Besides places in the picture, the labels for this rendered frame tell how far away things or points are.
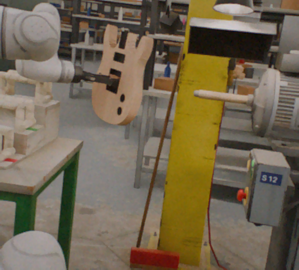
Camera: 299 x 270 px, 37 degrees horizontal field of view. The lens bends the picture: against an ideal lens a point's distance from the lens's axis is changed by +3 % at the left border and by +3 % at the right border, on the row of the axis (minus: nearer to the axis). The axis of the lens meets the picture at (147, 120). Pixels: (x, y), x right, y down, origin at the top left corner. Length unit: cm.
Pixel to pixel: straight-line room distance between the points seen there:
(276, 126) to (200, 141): 107
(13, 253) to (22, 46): 49
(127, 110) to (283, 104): 61
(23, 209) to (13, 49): 61
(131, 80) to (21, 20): 76
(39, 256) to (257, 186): 69
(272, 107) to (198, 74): 103
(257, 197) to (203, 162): 127
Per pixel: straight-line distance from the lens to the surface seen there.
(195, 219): 282
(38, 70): 172
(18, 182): 156
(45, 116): 189
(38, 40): 114
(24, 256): 110
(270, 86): 161
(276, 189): 145
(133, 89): 179
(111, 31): 204
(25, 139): 177
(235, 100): 170
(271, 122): 162
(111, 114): 191
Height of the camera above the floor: 152
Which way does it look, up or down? 13 degrees down
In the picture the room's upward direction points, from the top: 7 degrees clockwise
